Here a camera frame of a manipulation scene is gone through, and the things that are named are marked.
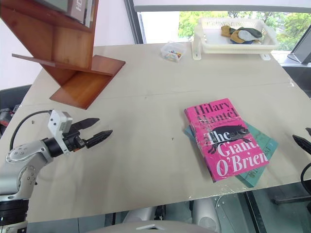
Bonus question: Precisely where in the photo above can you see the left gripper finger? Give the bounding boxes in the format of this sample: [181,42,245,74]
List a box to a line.
[71,117,101,131]
[85,130,114,149]

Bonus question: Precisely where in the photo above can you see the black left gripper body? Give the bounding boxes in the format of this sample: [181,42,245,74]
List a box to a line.
[62,128,87,154]

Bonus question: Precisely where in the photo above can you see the teal paperback book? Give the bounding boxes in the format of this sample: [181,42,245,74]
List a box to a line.
[183,120,279,188]

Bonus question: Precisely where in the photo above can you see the brown wooden bookshelf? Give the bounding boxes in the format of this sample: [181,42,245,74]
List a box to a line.
[0,0,126,111]

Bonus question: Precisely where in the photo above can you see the pink Giant O'Brien book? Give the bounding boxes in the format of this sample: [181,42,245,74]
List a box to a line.
[184,98,270,183]

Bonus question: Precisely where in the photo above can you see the pale thin book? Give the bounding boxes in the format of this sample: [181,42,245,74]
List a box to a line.
[83,0,96,28]

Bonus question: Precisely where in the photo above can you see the red black tool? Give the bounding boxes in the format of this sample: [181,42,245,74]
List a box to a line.
[0,107,16,127]

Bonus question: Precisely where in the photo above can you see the black slanted device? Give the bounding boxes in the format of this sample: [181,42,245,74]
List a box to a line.
[287,36,311,65]

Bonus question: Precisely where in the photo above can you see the grey rounded robot shell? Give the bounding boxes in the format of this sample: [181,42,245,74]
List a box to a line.
[121,205,159,224]
[191,197,221,228]

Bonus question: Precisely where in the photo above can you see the grey robot torso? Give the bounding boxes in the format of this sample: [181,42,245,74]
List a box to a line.
[86,219,221,233]

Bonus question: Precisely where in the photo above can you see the blue cloth item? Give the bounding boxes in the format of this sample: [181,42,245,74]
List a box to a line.
[230,38,254,46]

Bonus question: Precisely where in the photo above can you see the clear box of coloured bits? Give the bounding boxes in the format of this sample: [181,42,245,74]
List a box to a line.
[160,41,188,64]

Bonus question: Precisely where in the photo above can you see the yellow cloth glove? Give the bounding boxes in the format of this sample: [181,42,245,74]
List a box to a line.
[220,25,242,45]

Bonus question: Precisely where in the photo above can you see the white plastic basket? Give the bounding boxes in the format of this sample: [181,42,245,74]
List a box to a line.
[192,17,280,61]

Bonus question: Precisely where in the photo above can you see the grey window blind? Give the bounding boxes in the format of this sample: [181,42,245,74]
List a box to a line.
[133,0,311,12]

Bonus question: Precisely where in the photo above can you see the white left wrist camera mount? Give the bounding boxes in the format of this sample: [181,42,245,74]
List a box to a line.
[47,109,73,154]

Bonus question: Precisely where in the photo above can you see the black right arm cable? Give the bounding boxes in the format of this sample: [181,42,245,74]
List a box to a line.
[300,162,311,188]

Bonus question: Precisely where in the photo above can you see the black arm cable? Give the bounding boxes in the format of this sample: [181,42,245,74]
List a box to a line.
[300,162,311,188]
[9,110,53,151]

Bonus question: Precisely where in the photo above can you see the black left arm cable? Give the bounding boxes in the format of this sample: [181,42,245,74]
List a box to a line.
[9,110,53,151]

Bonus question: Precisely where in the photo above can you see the black window frame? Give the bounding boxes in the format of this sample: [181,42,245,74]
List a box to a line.
[123,0,147,45]

